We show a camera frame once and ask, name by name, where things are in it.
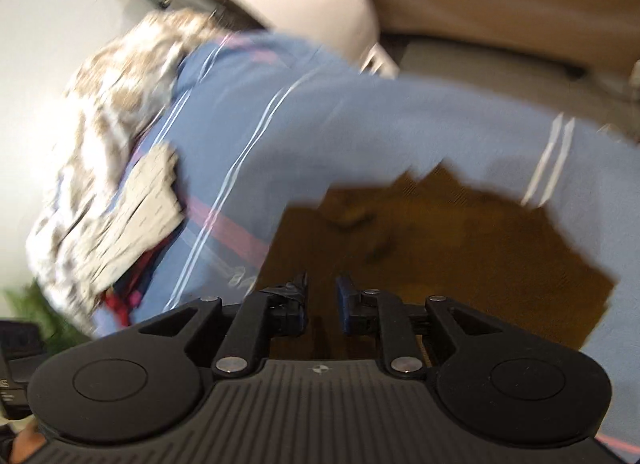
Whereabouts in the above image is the floral patterned quilt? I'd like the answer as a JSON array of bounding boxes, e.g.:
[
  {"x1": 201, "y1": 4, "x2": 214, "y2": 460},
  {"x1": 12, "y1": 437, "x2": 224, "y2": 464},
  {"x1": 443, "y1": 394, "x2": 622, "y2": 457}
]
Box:
[{"x1": 26, "y1": 8, "x2": 226, "y2": 328}]

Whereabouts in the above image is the red dark clothing bundle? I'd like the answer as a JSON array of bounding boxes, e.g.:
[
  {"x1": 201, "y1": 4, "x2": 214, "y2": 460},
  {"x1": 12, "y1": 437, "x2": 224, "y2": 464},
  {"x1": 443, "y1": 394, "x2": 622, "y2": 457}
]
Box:
[{"x1": 101, "y1": 238, "x2": 170, "y2": 328}]

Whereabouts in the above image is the light blue striped blanket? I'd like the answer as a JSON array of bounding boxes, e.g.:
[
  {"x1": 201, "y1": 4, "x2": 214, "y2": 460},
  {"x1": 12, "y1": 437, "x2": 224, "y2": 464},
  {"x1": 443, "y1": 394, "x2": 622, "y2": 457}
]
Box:
[{"x1": 92, "y1": 31, "x2": 640, "y2": 450}]

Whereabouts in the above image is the brown knit sweater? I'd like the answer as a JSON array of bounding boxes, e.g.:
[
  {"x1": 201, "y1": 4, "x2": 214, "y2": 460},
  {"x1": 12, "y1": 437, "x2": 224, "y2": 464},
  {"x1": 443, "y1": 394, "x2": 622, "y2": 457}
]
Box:
[{"x1": 256, "y1": 165, "x2": 615, "y2": 359}]

